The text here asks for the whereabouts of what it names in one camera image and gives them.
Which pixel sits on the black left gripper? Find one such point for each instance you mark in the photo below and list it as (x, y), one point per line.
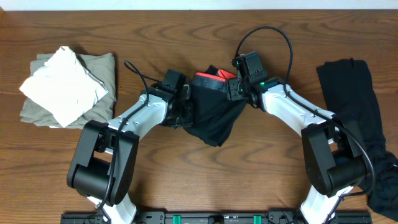
(189, 118)

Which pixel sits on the white folded shirt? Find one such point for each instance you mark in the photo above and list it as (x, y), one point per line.
(62, 85)

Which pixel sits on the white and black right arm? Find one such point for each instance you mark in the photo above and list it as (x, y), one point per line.
(334, 154)

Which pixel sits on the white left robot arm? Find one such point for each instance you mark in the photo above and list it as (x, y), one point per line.
(105, 157)

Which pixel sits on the black folded garment at right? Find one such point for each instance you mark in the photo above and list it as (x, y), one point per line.
(348, 89)

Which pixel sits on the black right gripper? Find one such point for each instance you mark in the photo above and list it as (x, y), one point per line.
(232, 87)

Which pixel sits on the black leggings with red waistband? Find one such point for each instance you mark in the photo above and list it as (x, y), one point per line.
(213, 113)

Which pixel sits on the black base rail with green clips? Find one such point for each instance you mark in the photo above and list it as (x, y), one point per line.
(217, 217)

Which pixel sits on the grey-green folded garment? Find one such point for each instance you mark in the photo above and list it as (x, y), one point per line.
(103, 67)

